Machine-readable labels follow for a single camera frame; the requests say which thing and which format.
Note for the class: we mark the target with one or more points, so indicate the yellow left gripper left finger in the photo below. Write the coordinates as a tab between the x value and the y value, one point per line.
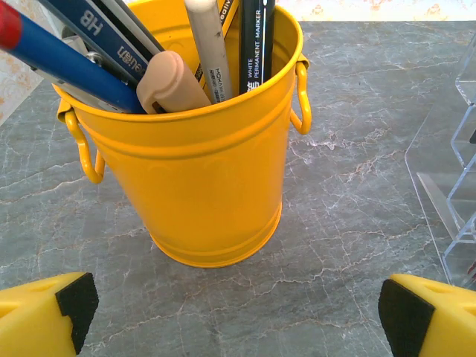
33	316

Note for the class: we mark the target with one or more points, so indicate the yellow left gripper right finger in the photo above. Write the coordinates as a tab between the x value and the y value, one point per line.
439	320

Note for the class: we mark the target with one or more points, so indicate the clear acrylic card stand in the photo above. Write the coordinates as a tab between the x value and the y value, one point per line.
431	156

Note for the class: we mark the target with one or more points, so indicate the grey VIP card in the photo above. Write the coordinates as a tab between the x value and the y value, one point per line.
473	137

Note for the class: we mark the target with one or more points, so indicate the yellow metal bucket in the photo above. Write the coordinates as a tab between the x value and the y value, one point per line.
208	178

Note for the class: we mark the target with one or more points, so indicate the blue pen with red cap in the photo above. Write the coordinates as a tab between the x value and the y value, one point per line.
67	63

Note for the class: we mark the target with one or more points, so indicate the peach rounded eraser cap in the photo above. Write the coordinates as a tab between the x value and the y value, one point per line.
171	85

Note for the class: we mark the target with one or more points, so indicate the dark blue HB pencil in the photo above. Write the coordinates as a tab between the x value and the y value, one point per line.
100	33

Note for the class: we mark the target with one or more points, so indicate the white pen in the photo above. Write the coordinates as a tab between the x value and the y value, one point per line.
210	44

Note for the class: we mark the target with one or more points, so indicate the black permanent marker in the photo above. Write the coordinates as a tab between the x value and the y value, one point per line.
256	44

